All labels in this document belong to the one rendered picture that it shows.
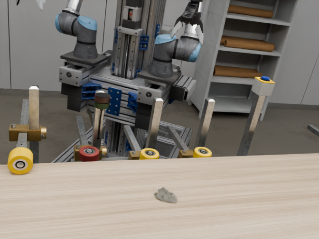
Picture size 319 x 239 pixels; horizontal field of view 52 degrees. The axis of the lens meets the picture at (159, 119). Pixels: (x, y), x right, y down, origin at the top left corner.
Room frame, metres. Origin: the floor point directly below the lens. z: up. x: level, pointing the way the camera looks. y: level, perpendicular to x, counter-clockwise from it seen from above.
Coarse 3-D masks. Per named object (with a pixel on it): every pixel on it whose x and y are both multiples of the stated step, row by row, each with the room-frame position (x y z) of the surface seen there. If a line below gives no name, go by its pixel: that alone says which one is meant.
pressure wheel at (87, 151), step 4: (80, 148) 1.14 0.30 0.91; (84, 148) 1.15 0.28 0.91; (88, 148) 1.16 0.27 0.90; (92, 148) 1.16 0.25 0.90; (96, 148) 1.16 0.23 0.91; (80, 152) 1.12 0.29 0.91; (84, 152) 1.12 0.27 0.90; (88, 152) 1.13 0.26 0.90; (92, 152) 1.14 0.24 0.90; (96, 152) 1.14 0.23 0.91; (80, 156) 1.11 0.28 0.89; (84, 156) 1.10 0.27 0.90; (88, 156) 1.10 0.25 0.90; (92, 156) 1.11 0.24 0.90; (96, 156) 1.12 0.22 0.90; (84, 160) 1.10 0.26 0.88; (88, 160) 1.10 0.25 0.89; (92, 160) 1.11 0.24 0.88; (96, 160) 1.12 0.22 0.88
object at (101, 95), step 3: (96, 93) 1.19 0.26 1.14; (99, 93) 1.19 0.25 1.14; (102, 93) 1.20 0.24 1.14; (105, 93) 1.21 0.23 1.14; (99, 96) 1.17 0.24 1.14; (102, 96) 1.17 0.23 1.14; (105, 96) 1.18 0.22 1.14; (108, 96) 1.18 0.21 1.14; (96, 108) 1.21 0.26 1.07; (99, 123) 1.21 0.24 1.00; (99, 126) 1.21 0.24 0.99; (99, 129) 1.21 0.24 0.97; (99, 132) 1.21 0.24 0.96; (99, 135) 1.21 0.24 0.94; (99, 138) 1.22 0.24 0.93
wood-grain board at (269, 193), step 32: (128, 160) 1.13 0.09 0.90; (160, 160) 1.17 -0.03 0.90; (192, 160) 1.21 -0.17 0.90; (224, 160) 1.26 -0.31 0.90; (256, 160) 1.31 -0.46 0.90; (288, 160) 1.36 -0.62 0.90; (0, 192) 0.82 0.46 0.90; (32, 192) 0.84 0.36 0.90; (64, 192) 0.87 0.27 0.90; (96, 192) 0.90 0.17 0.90; (128, 192) 0.93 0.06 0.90; (192, 192) 0.99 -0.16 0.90; (224, 192) 1.02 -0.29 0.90; (256, 192) 1.06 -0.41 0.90; (288, 192) 1.10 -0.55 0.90; (0, 224) 0.69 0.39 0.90; (32, 224) 0.71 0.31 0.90; (64, 224) 0.73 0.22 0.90; (96, 224) 0.75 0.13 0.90; (128, 224) 0.77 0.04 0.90; (160, 224) 0.80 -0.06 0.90; (192, 224) 0.82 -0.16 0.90; (224, 224) 0.85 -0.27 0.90; (256, 224) 0.88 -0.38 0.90; (288, 224) 0.90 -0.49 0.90
